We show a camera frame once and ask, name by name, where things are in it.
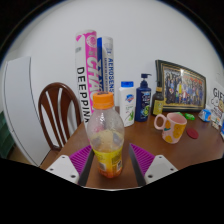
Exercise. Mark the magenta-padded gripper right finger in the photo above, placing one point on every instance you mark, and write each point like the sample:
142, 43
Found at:
160, 166

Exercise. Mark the brown wooden chair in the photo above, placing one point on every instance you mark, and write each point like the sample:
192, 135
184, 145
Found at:
45, 100

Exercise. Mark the white blue-capped body wash bottle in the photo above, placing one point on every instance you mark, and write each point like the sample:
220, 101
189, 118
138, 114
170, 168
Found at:
127, 106

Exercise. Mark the orange-capped clear drink bottle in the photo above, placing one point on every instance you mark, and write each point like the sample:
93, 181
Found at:
106, 133

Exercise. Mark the white door panel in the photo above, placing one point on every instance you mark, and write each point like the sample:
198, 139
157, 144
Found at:
23, 110

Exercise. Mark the white paper gift bag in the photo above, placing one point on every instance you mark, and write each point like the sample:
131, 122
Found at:
217, 100

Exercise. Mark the dark blue pump bottle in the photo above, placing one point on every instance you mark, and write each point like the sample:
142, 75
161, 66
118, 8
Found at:
143, 103

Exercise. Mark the pink mug with orange prints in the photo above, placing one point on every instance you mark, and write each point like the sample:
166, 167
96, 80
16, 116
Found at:
175, 128

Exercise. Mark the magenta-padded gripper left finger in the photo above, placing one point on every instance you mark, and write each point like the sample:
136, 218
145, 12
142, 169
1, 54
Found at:
61, 166

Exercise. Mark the framed group photo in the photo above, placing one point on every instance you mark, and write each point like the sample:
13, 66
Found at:
181, 88

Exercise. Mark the pink shuttlecock tube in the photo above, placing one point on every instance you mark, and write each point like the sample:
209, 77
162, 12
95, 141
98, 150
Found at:
86, 66

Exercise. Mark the brown yellow-labelled pump bottle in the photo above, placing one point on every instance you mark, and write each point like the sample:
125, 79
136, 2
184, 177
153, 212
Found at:
158, 103

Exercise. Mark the white and blue shuttlecock tube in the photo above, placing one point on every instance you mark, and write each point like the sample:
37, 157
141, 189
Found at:
108, 66

